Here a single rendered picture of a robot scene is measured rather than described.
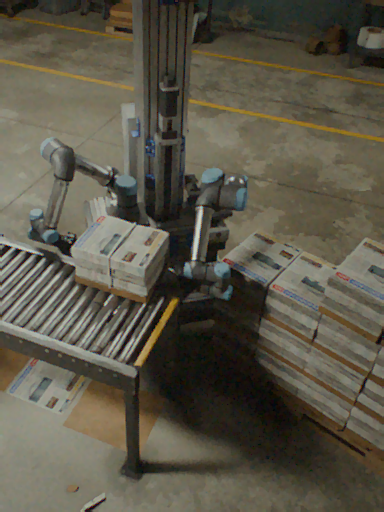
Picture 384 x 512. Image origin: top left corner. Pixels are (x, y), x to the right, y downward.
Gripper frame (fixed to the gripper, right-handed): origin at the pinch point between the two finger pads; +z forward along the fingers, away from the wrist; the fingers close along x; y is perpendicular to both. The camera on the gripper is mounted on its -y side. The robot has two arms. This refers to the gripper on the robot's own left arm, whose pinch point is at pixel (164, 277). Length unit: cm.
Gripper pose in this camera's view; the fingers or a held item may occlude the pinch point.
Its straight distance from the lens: 256.0
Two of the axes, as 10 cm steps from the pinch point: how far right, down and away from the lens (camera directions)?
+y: 0.5, -7.7, -6.4
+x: -3.5, 5.8, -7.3
